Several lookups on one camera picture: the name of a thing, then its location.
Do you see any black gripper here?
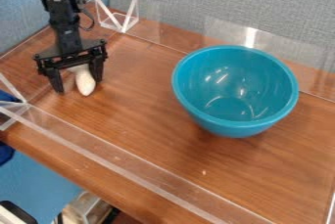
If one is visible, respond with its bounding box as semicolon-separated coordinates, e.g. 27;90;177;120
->
32;22;110;94

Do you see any white toy mushroom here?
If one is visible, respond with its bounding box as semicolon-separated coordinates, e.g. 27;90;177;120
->
68;65;95;96

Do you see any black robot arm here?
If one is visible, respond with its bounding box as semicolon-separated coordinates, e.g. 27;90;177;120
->
34;0;107;96

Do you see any blue plastic bowl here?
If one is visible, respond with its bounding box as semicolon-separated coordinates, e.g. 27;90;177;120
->
172;45;299;138

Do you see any blue object at left edge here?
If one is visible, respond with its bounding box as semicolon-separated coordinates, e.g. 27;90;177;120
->
0;89;22;166

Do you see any clear acrylic front barrier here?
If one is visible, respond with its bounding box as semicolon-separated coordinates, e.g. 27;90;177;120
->
0;73;272;224

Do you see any clear acrylic barrier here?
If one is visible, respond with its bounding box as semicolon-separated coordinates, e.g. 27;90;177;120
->
0;73;272;224
127;0;335;102

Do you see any black white object bottom left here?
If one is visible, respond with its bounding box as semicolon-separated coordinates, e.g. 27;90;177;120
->
0;201;38;224

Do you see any clear acrylic back barrier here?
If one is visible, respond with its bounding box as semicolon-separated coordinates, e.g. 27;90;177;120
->
127;0;335;102

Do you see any clear acrylic corner bracket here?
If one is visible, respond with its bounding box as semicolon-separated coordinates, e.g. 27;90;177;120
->
94;0;139;33

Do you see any metal table leg frame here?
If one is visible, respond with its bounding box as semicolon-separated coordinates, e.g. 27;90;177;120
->
51;191;111;224

